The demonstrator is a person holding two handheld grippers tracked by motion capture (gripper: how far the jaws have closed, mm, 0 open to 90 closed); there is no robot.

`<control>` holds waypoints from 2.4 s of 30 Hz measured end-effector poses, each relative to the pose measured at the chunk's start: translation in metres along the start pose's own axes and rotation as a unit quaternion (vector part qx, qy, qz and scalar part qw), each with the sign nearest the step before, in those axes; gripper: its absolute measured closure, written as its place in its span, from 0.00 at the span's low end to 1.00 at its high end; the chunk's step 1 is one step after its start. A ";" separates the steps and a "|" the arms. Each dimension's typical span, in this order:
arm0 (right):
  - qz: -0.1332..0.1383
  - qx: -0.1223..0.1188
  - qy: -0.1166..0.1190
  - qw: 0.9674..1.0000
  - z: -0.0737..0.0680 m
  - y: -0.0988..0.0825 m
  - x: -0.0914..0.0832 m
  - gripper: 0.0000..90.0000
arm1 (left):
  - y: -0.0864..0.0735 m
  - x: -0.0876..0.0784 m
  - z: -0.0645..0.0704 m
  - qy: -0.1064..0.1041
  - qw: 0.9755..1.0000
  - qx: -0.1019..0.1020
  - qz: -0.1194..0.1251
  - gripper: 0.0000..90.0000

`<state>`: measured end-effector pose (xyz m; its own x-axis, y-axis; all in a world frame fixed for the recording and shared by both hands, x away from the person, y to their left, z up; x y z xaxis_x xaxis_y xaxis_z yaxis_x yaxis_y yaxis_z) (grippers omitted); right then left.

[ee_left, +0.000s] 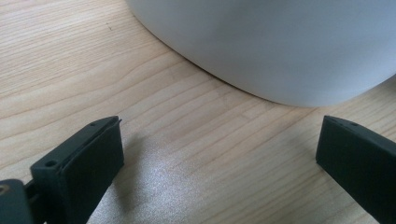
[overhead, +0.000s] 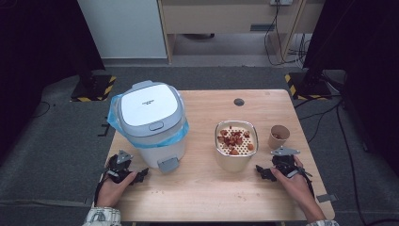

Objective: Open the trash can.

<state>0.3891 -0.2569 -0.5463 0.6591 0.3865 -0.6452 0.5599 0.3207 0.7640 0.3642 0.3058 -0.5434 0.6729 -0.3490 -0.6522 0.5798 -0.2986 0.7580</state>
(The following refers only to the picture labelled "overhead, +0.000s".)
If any black curtain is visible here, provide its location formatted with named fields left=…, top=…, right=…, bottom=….
left=0, top=0, right=106, bottom=164
left=302, top=0, right=399, bottom=177

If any left hand-held gripper cable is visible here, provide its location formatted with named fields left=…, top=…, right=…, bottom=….
left=93, top=179, right=106, bottom=207

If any white cabinet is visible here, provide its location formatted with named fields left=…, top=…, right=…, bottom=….
left=76, top=0, right=168, bottom=60

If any person's left hand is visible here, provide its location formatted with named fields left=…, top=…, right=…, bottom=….
left=95, top=169, right=139, bottom=209

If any thin black floor cable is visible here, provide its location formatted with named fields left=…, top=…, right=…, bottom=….
left=30, top=100, right=56, bottom=120

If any bundle of black cables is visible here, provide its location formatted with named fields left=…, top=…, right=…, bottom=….
left=263, top=2, right=312, bottom=68

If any white pedal trash bin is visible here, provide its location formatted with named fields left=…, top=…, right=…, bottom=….
left=107, top=79, right=191, bottom=174

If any pile of red food scraps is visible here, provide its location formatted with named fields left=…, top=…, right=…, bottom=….
left=216, top=125, right=256, bottom=156

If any right hand-held gripper cable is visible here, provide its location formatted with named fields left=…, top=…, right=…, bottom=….
left=297, top=167, right=315, bottom=198

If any brown paper cup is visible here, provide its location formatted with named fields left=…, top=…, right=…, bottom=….
left=267, top=124, right=292, bottom=151

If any light wooden desk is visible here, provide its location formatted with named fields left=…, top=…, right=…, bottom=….
left=157, top=0, right=326, bottom=65

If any steel container with strainer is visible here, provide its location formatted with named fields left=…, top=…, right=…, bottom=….
left=214, top=120, right=260, bottom=173

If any black striped stand base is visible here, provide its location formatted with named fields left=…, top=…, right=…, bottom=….
left=284, top=71, right=334, bottom=102
left=70, top=73, right=118, bottom=103

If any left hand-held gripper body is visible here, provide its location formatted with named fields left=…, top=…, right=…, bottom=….
left=105, top=149, right=139, bottom=185

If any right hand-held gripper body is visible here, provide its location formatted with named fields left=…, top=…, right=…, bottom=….
left=270, top=146, right=312, bottom=179

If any blue bin liner bag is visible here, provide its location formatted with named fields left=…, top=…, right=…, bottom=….
left=106, top=92, right=190, bottom=150

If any hand-held gripper cable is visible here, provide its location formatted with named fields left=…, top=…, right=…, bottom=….
left=93, top=179, right=106, bottom=207
left=297, top=167, right=315, bottom=198

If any person's right hand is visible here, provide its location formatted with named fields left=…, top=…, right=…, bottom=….
left=269, top=155, right=315, bottom=205

